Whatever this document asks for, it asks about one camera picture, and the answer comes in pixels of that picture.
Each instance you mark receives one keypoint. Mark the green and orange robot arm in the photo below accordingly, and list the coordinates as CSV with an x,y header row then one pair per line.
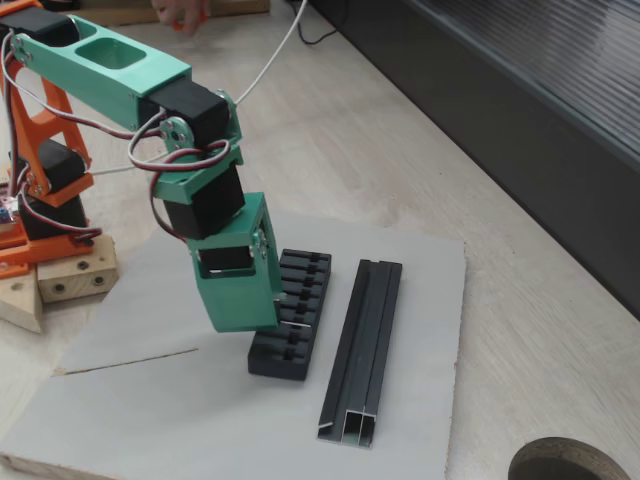
x,y
100,75

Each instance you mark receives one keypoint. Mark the person's hand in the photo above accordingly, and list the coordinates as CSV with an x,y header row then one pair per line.
x,y
180,9

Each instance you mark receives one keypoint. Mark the wooden base block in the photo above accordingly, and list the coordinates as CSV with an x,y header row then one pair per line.
x,y
75,277

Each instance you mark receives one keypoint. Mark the light wooden plank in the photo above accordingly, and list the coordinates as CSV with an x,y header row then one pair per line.
x,y
235,6

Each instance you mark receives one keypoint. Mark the beige triangular wooden block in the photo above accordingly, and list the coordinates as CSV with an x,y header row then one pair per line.
x,y
20,305

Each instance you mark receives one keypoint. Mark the black slotted block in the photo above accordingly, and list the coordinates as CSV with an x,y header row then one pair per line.
x,y
300,300

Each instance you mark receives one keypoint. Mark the grey chipboard panel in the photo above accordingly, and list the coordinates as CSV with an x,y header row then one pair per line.
x,y
175,410

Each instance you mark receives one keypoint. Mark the black aluminium profile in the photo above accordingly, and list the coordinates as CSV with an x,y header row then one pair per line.
x,y
362,345

